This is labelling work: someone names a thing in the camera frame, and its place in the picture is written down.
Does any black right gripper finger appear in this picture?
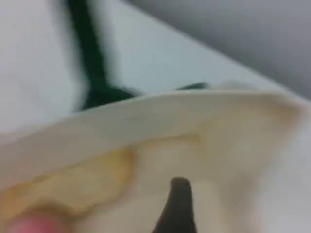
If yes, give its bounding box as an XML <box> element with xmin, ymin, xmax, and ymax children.
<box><xmin>152</xmin><ymin>177</ymin><xmax>198</xmax><ymax>233</ymax></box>

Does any white bag with green handles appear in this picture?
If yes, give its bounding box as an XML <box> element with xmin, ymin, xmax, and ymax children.
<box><xmin>0</xmin><ymin>0</ymin><xmax>309</xmax><ymax>233</ymax></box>

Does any pink peach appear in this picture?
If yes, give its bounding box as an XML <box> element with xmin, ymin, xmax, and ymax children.
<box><xmin>6</xmin><ymin>215</ymin><xmax>71</xmax><ymax>233</ymax></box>

